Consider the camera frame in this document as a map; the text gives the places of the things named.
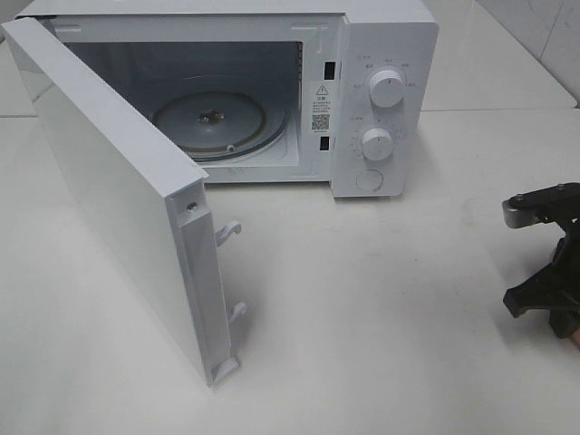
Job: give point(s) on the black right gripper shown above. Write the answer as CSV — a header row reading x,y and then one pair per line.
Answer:
x,y
555,286

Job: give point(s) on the round white door button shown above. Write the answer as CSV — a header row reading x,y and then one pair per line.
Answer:
x,y
369,180

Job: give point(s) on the white microwave door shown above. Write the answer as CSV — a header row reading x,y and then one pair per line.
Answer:
x,y
144,196

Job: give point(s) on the burger with lettuce and cheese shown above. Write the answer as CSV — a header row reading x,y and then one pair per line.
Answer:
x,y
574,338

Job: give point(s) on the lower white round knob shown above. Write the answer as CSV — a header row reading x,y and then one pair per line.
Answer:
x,y
377,144

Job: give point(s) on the white round knob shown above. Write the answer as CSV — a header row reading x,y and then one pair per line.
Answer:
x,y
377,144
386,87

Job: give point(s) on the upper white round knob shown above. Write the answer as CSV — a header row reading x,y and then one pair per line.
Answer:
x,y
386,87

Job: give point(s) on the white microwave oven body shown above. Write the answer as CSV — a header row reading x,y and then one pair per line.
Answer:
x,y
316,57

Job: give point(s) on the glass microwave turntable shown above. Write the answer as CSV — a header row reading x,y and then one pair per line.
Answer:
x,y
215,126

